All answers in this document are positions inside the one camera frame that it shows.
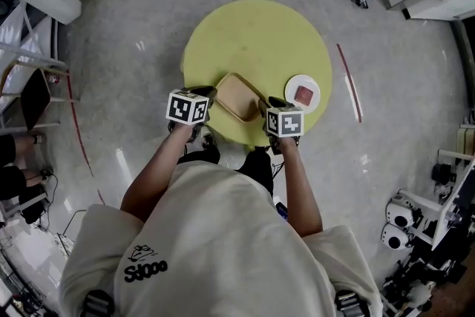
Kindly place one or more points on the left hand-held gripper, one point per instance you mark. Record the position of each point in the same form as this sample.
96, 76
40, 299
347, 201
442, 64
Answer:
182, 109

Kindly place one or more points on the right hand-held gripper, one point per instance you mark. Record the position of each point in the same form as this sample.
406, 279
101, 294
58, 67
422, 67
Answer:
289, 122

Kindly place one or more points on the person's left forearm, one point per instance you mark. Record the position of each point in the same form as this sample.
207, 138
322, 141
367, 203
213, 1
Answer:
152, 182

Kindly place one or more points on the person's right forearm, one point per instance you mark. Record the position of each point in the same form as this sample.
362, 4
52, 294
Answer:
300, 193

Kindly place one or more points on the brown square block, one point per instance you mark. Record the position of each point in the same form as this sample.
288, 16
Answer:
304, 94

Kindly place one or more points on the white round plate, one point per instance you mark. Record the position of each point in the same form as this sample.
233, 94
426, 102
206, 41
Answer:
289, 100

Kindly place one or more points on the person's white black shoe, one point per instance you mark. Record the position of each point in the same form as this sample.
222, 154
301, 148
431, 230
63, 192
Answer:
208, 139

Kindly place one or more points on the person's black shorts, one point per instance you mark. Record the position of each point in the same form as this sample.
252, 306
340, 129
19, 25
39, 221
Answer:
258, 167

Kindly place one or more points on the round table with green cloth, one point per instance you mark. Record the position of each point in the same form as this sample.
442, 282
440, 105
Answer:
256, 41

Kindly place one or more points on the red floor tape strip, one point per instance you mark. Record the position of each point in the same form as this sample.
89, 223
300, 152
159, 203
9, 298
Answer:
350, 85
76, 122

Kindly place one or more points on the dark blue pouch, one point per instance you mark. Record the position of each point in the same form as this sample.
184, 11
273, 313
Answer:
281, 211

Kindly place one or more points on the person's cream printed shirt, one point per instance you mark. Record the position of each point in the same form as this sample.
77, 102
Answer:
215, 245

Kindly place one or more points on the small red white can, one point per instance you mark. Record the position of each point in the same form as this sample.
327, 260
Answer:
53, 78

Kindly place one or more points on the wooden chair with black seat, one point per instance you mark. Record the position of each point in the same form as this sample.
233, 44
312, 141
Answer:
35, 100

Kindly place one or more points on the white metal shelf rack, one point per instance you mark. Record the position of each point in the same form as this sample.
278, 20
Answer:
33, 55

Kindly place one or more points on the white equipment stand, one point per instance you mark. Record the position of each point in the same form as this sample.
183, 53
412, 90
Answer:
445, 219

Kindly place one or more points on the black bag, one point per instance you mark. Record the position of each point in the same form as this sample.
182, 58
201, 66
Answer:
33, 208

